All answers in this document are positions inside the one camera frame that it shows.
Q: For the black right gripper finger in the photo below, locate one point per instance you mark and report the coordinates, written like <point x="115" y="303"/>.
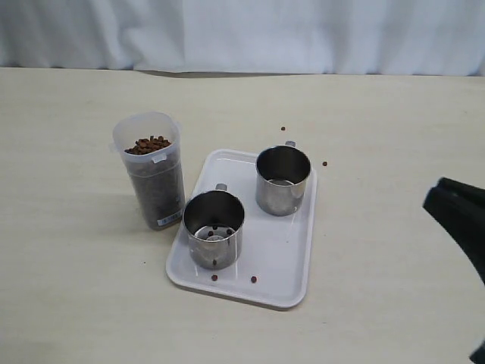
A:
<point x="459" y="209"/>

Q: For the steel mug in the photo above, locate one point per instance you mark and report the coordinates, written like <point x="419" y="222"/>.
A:
<point x="282" y="174"/>
<point x="213" y="221"/>

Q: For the clear plastic tall container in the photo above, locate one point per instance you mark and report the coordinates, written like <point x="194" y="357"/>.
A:
<point x="149" y="146"/>

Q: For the white curtain backdrop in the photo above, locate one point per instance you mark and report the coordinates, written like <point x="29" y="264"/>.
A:
<point x="255" y="37"/>

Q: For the white rectangular tray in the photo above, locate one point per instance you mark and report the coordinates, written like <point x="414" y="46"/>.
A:
<point x="276" y="250"/>

